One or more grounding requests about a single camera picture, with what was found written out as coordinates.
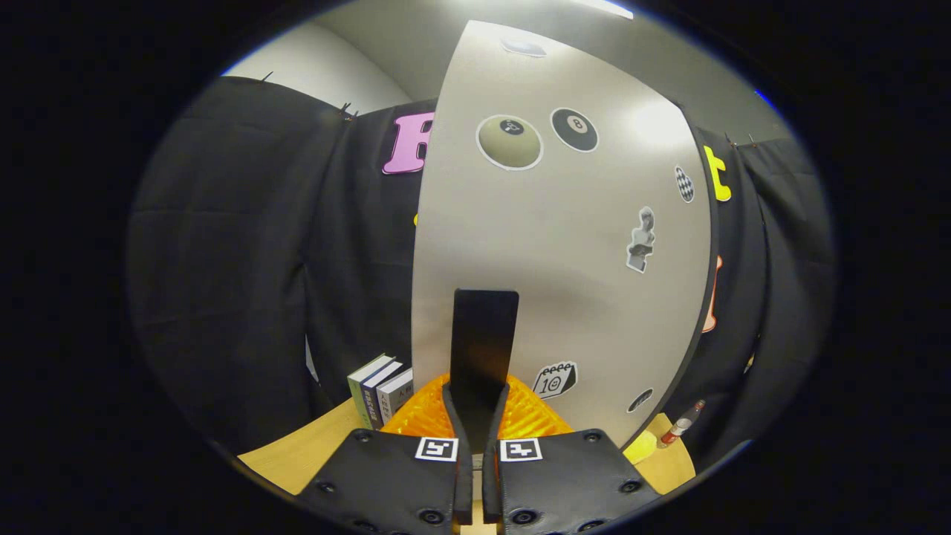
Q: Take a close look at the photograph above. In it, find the grey book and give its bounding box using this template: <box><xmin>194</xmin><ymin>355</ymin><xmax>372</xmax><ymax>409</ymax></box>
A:
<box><xmin>375</xmin><ymin>369</ymin><xmax>414</xmax><ymax>424</ymax></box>

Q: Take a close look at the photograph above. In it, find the dark blue book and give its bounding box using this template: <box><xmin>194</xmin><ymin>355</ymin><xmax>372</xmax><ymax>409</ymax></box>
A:
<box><xmin>360</xmin><ymin>361</ymin><xmax>404</xmax><ymax>430</ymax></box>

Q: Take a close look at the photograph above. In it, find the black backdrop cloth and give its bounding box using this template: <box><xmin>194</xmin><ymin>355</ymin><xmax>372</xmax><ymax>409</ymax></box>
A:
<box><xmin>126</xmin><ymin>74</ymin><xmax>837</xmax><ymax>476</ymax></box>

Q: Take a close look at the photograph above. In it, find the green and white book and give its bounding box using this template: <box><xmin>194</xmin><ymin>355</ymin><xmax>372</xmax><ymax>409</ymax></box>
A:
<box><xmin>347</xmin><ymin>354</ymin><xmax>395</xmax><ymax>430</ymax></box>

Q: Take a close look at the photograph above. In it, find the wide ceiling light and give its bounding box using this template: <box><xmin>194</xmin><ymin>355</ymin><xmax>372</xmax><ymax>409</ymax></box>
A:
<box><xmin>572</xmin><ymin>0</ymin><xmax>634</xmax><ymax>20</ymax></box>

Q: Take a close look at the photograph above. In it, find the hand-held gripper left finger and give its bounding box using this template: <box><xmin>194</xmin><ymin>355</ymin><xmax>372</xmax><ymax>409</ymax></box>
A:
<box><xmin>296</xmin><ymin>373</ymin><xmax>475</xmax><ymax>535</ymax></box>

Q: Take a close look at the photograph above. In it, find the dark grey shoe cabinet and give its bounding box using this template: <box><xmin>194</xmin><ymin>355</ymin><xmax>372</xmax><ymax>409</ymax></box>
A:
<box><xmin>669</xmin><ymin>93</ymin><xmax>721</xmax><ymax>450</ymax></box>

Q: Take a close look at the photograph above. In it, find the beige shoe cabinet door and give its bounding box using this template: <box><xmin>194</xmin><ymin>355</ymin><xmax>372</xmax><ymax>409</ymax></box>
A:
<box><xmin>410</xmin><ymin>20</ymin><xmax>714</xmax><ymax>450</ymax></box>

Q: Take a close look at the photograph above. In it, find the black door handle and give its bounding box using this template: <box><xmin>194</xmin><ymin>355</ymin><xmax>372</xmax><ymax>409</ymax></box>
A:
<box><xmin>449</xmin><ymin>289</ymin><xmax>520</xmax><ymax>447</ymax></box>

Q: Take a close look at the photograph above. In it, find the small yellow object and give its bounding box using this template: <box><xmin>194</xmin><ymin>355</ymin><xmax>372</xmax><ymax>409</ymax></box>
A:
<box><xmin>623</xmin><ymin>429</ymin><xmax>658</xmax><ymax>465</ymax></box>

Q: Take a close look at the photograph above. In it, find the small bottle with red cap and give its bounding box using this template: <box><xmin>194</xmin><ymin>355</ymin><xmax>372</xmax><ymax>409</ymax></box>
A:
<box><xmin>658</xmin><ymin>400</ymin><xmax>707</xmax><ymax>448</ymax></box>

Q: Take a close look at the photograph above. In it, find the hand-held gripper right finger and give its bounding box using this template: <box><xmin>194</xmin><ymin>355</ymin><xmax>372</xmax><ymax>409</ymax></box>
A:
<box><xmin>481</xmin><ymin>374</ymin><xmax>662</xmax><ymax>535</ymax></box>

